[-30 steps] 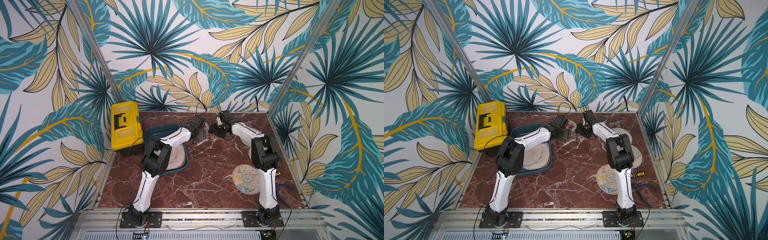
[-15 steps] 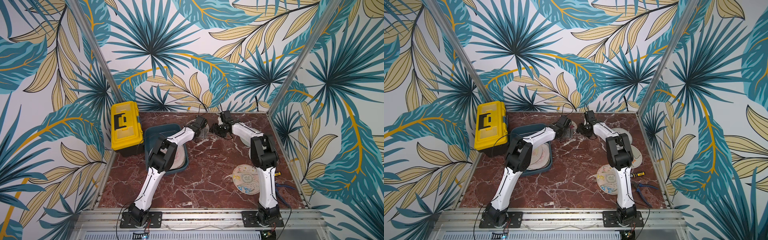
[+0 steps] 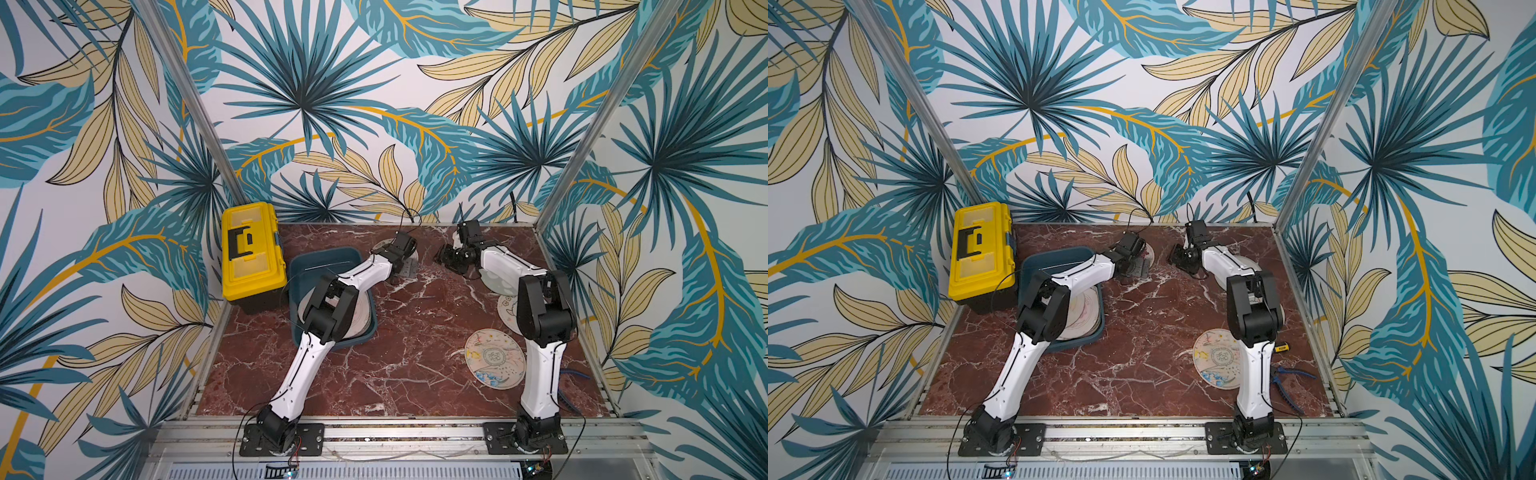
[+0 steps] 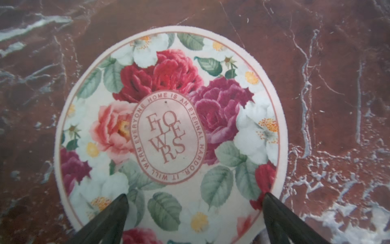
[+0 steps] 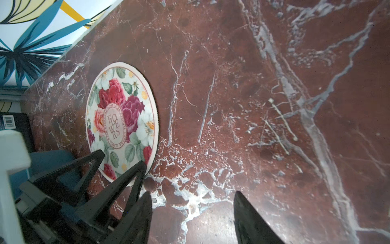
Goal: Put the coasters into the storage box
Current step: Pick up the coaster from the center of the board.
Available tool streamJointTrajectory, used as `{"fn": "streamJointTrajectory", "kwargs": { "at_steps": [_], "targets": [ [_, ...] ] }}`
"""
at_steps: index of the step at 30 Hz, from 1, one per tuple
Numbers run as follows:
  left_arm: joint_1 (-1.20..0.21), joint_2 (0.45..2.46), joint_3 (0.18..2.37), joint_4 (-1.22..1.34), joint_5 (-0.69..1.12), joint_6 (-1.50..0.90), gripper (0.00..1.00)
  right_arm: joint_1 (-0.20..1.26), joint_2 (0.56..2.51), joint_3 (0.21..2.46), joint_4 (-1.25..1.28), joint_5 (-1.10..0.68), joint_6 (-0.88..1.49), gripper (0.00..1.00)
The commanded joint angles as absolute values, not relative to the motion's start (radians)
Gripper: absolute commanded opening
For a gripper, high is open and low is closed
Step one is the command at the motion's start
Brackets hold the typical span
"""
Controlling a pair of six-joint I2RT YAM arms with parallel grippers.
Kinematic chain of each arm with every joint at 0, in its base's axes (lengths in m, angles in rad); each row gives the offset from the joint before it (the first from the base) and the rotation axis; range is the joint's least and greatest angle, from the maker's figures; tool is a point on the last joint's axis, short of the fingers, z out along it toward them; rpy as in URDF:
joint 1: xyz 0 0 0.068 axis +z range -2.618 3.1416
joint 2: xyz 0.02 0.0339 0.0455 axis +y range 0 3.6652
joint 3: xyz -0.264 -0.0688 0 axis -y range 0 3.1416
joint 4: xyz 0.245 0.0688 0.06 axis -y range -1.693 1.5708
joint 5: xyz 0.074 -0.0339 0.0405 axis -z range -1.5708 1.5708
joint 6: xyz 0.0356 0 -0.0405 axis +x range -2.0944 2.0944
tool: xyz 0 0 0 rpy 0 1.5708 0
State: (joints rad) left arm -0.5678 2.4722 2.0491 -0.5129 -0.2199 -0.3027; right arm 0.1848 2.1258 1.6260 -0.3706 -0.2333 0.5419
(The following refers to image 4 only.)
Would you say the floral rose coaster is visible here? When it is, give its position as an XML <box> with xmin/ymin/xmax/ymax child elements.
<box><xmin>54</xmin><ymin>26</ymin><xmax>288</xmax><ymax>244</ymax></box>

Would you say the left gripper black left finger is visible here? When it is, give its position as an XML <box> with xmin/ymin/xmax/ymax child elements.
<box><xmin>67</xmin><ymin>194</ymin><xmax>129</xmax><ymax>244</ymax></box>

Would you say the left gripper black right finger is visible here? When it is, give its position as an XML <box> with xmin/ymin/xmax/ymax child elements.
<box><xmin>263</xmin><ymin>193</ymin><xmax>329</xmax><ymax>244</ymax></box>

